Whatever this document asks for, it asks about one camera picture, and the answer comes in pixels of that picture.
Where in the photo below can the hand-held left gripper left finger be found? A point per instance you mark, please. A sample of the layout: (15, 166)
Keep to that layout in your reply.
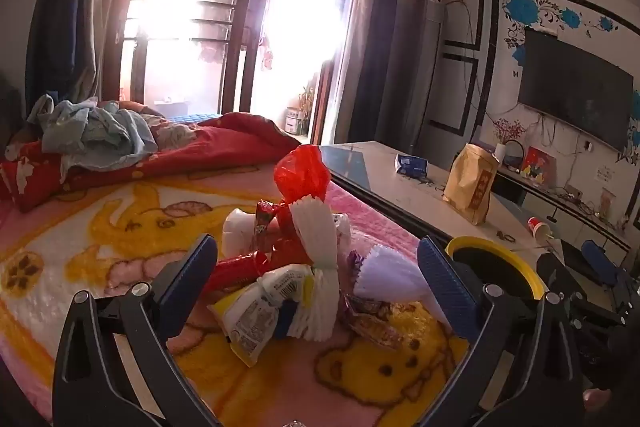
(195, 272)

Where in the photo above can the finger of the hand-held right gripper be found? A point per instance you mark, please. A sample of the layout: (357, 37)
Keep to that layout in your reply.
(600, 262)
(555, 272)

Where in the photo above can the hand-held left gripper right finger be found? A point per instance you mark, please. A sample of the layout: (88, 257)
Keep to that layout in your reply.
(445, 287)

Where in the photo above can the red snack packet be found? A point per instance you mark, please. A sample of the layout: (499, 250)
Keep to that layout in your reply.
(240, 269)

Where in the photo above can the yellow-rimmed trash bin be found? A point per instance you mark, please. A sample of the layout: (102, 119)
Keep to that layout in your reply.
(490, 272)

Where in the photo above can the white foam fruit net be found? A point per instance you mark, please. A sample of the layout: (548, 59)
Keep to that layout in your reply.
(315, 227)
(390, 277)
(320, 307)

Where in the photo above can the white yellow snack packet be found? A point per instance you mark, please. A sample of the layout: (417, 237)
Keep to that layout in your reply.
(250, 317)

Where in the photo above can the dark brown snack wrapper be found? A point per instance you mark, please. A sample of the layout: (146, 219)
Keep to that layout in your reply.
(370, 322)

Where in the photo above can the small red candy wrapper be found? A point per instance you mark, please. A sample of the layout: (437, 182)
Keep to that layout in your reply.
(264, 217)

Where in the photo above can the purple candy wrapper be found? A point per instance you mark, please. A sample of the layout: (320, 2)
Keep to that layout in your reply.
(357, 267)

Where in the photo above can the red plastic bag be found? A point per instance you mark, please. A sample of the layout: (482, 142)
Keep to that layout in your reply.
(300, 172)

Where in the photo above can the person's right hand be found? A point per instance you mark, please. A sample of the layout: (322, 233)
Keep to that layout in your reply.
(595, 399)

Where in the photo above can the red paper cup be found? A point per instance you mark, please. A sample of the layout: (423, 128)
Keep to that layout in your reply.
(539, 228)

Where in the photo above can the white TV cabinet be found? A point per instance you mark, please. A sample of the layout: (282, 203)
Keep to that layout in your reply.
(550, 207)

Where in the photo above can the marble coffee table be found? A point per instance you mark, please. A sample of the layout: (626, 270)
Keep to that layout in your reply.
(400, 202)

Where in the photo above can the brown paper bag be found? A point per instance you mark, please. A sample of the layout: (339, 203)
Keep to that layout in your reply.
(470, 187)

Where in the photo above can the pink yellow printed blanket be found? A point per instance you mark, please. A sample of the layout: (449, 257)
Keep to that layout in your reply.
(100, 227)

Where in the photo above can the red picture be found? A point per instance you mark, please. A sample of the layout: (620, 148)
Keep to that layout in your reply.
(539, 164)

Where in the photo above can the round black ornament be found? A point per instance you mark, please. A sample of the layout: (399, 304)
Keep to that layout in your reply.
(515, 157)

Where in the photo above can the blue packet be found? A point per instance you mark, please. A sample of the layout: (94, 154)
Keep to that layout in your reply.
(411, 164)

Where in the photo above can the red quilt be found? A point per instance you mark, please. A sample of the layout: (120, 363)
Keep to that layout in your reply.
(215, 142)

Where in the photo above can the white vase with red flowers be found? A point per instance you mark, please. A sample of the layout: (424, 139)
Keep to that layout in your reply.
(500, 152)

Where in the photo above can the dark blue sofa cover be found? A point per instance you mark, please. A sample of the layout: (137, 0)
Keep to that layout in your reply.
(197, 118)

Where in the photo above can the light blue clothes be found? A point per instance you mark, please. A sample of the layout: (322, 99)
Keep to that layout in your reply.
(100, 132)

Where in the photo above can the white paint bucket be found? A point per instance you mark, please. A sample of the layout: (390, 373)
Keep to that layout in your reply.
(292, 122)

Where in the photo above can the dry potted plant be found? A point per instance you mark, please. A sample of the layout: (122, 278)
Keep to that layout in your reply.
(307, 107)

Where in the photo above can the grey standing air conditioner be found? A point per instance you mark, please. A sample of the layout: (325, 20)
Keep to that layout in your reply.
(425, 67)

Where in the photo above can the hanging laundry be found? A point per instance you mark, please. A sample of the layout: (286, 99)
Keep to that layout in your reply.
(267, 57)

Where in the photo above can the grey and blue curtain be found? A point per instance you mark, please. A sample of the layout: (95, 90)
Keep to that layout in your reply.
(75, 7)
(375, 32)

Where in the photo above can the wall television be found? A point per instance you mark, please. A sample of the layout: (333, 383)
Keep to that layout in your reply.
(575, 87)

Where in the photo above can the blue flower wall sticker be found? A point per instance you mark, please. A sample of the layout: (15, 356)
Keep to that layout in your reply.
(522, 9)

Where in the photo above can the brown window frame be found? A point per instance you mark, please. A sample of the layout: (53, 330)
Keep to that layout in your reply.
(257, 7)

